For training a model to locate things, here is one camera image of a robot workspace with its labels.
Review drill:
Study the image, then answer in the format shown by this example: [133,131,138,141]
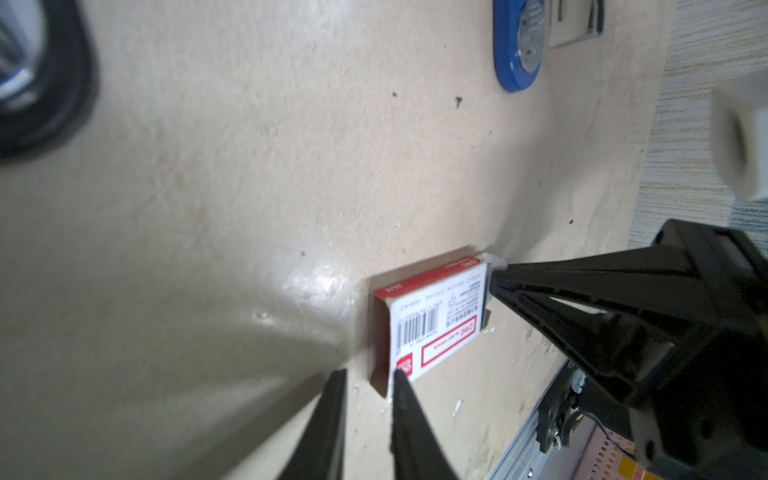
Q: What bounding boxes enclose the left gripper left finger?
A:
[279,369,347,480]

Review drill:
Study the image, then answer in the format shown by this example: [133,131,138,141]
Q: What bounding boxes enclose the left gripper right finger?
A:
[390,370,458,480]

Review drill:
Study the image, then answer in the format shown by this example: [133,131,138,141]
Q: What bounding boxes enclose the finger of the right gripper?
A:
[489,219,767,407]

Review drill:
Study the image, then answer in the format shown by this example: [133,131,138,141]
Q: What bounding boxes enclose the red white staple box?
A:
[371,253,507,400]

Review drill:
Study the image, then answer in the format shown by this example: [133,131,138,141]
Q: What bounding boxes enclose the blue stapler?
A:
[492,0,606,93]

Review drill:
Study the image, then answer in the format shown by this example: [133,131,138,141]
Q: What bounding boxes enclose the aluminium front rail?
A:
[485,359,601,480]

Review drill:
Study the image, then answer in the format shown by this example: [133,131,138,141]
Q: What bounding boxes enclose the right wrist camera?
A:
[710,70,767,201]

